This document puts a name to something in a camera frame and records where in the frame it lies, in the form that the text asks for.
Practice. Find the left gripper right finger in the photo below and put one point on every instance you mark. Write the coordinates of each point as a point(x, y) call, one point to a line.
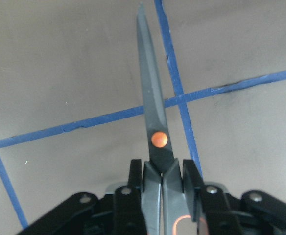
point(219, 213)

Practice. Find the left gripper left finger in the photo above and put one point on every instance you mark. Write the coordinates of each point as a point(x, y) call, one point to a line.
point(117, 213)

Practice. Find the grey orange scissors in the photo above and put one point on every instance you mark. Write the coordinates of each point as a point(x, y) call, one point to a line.
point(164, 197)

